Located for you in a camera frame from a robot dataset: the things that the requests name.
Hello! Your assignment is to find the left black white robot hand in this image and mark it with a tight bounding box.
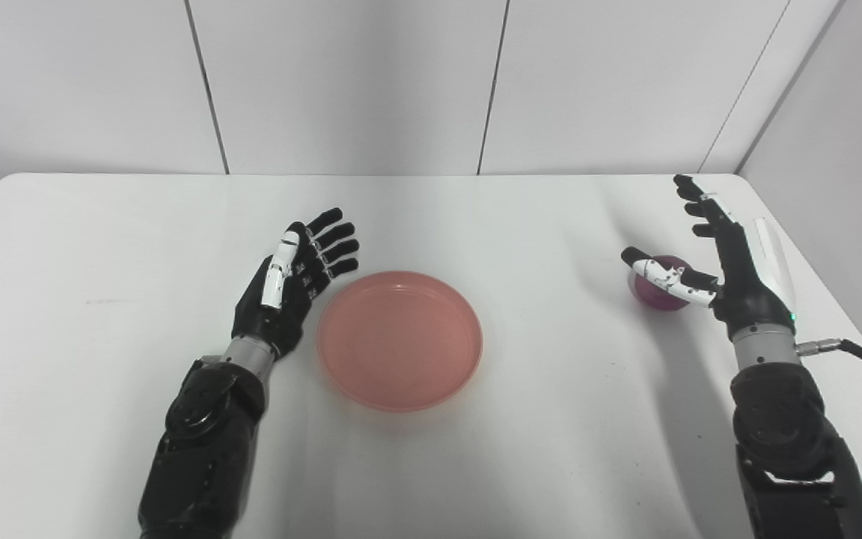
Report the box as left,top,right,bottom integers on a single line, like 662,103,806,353
231,207,361,362

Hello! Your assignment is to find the purple red onion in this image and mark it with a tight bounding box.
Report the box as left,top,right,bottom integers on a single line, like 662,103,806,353
628,255,694,312

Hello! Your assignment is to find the pink round plate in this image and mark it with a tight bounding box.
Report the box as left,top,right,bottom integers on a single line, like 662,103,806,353
317,271,484,413

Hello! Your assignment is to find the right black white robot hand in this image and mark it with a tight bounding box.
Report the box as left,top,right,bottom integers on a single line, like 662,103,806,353
620,174,798,342

